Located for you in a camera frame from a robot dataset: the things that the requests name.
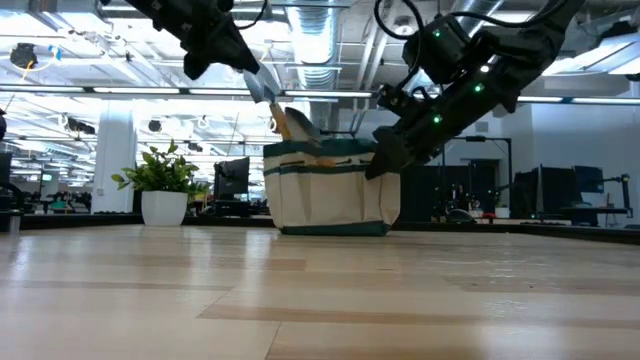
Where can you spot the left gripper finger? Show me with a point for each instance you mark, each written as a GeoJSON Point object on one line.
{"type": "Point", "coordinates": [217, 52]}
{"type": "Point", "coordinates": [237, 42]}

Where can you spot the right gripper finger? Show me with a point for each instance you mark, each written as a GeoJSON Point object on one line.
{"type": "Point", "coordinates": [395, 150]}

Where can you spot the cream green gardening bag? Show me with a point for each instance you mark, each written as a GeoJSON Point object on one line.
{"type": "Point", "coordinates": [330, 200]}

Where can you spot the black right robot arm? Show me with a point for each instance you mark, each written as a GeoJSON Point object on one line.
{"type": "Point", "coordinates": [550, 30]}

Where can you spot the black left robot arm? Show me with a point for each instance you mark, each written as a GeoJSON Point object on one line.
{"type": "Point", "coordinates": [150, 4]}

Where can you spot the ceiling light strip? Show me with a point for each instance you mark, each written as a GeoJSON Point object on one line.
{"type": "Point", "coordinates": [605, 100]}
{"type": "Point", "coordinates": [327, 93]}
{"type": "Point", "coordinates": [540, 99]}
{"type": "Point", "coordinates": [42, 89]}
{"type": "Point", "coordinates": [135, 90]}

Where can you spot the black background workstation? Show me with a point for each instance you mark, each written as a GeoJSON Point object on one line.
{"type": "Point", "coordinates": [555, 187]}

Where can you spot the black background monitor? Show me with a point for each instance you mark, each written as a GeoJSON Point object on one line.
{"type": "Point", "coordinates": [232, 177]}

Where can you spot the white building pillar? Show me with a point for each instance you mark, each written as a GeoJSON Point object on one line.
{"type": "Point", "coordinates": [114, 165]}

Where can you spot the green plant white pot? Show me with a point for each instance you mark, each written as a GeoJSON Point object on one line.
{"type": "Point", "coordinates": [164, 207]}

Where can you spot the black ceiling device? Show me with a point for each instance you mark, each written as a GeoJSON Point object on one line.
{"type": "Point", "coordinates": [23, 55]}

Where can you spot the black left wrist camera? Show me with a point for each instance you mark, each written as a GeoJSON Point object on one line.
{"type": "Point", "coordinates": [195, 70]}

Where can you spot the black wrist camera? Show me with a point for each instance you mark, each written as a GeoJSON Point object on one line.
{"type": "Point", "coordinates": [391, 96]}
{"type": "Point", "coordinates": [195, 70]}

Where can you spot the black background stand frame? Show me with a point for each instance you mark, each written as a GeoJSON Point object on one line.
{"type": "Point", "coordinates": [475, 138]}

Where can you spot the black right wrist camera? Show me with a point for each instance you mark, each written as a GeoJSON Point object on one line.
{"type": "Point", "coordinates": [391, 96]}

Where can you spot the silver air duct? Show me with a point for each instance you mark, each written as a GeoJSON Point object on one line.
{"type": "Point", "coordinates": [314, 45]}

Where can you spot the black aluminium table frame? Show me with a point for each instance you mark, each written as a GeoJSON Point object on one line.
{"type": "Point", "coordinates": [225, 220]}

